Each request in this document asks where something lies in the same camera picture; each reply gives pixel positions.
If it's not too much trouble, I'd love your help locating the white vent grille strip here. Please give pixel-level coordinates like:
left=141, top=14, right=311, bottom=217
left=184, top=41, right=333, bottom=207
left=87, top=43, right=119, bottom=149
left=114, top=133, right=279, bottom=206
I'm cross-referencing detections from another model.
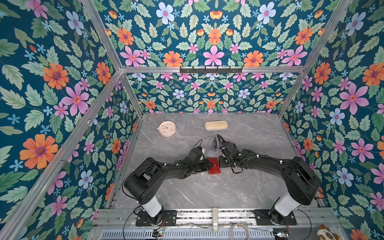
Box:
left=100, top=228, right=275, bottom=240

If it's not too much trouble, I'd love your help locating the pink round alarm clock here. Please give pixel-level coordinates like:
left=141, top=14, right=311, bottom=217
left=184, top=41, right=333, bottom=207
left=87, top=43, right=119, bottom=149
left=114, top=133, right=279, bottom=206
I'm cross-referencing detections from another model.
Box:
left=158, top=121, right=176, bottom=138

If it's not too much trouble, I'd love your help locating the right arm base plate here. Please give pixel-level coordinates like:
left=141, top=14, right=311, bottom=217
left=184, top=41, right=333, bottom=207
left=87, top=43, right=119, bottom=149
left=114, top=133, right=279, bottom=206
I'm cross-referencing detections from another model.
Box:
left=253, top=209, right=297, bottom=226

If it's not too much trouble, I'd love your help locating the white rail clip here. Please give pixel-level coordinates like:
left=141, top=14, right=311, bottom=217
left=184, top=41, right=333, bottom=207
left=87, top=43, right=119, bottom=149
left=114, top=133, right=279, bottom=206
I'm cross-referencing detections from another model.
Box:
left=212, top=208, right=219, bottom=233

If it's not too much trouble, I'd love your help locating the coiled beige cable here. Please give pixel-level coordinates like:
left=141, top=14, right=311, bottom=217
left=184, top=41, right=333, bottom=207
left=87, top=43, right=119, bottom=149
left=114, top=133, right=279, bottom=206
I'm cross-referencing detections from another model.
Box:
left=229, top=223, right=250, bottom=240

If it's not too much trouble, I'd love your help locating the plush panda toy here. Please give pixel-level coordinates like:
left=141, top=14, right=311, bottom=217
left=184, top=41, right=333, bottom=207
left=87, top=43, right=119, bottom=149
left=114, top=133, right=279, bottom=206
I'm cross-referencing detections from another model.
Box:
left=317, top=225, right=340, bottom=240

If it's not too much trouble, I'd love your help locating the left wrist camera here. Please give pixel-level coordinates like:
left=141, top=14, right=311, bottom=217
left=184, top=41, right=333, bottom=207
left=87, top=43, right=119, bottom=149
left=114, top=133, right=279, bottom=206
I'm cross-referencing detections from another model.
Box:
left=198, top=147, right=205, bottom=155

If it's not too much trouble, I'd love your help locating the aluminium front rail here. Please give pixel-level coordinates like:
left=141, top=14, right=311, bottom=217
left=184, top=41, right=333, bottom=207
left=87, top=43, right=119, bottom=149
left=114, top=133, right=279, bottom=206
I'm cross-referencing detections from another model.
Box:
left=93, top=208, right=342, bottom=228

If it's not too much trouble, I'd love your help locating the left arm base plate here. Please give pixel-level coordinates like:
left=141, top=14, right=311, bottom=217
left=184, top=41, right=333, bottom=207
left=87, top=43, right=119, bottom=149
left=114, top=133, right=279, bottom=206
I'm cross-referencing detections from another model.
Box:
left=136, top=210, right=177, bottom=227

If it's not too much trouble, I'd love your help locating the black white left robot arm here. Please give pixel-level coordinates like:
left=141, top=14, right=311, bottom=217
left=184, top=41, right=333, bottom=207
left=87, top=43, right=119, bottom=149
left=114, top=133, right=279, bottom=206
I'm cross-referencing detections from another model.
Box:
left=122, top=147, right=214, bottom=226

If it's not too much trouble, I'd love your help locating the clear acrylic card stand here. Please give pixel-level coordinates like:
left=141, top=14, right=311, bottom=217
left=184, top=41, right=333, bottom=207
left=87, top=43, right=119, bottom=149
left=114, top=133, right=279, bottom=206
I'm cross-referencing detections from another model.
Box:
left=205, top=136, right=220, bottom=152

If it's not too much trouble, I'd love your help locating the black hook bar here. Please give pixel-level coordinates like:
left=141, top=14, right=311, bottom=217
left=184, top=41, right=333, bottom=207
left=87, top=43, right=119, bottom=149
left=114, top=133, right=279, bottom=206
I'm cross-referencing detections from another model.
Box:
left=179, top=66, right=243, bottom=74

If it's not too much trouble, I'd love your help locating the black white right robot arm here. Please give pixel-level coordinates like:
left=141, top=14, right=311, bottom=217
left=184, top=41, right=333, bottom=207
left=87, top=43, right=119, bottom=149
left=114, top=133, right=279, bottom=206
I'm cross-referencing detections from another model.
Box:
left=217, top=134, right=322, bottom=225

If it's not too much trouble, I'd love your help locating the beige glasses case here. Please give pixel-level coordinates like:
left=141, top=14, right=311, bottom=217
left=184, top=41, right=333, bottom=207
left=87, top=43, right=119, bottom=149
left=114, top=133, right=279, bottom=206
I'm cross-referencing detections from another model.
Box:
left=204, top=120, right=229, bottom=131

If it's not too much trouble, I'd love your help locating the red leather card holder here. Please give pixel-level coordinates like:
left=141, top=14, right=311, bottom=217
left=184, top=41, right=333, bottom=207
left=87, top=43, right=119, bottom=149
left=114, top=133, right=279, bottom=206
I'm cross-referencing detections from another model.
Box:
left=207, top=157, right=221, bottom=175

